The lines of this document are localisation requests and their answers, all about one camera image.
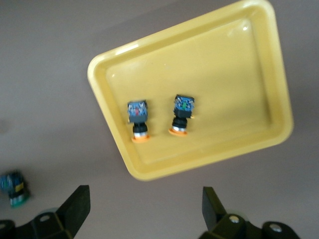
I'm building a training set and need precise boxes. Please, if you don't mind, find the yellow push button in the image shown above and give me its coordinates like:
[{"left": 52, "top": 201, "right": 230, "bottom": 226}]
[
  {"left": 126, "top": 99, "right": 152, "bottom": 145},
  {"left": 167, "top": 94, "right": 196, "bottom": 137}
]

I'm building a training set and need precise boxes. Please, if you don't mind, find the yellow plastic tray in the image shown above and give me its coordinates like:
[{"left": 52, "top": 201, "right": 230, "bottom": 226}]
[{"left": 86, "top": 0, "right": 295, "bottom": 182}]

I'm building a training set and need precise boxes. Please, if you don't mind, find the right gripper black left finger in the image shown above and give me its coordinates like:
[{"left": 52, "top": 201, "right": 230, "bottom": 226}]
[{"left": 0, "top": 184, "right": 91, "bottom": 239}]

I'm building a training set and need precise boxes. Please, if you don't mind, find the green push button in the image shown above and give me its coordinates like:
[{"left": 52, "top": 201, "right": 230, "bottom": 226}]
[{"left": 0, "top": 170, "right": 31, "bottom": 209}]

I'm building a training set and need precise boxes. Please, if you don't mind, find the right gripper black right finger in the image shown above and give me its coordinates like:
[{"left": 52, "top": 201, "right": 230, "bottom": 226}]
[{"left": 201, "top": 186, "right": 300, "bottom": 239}]

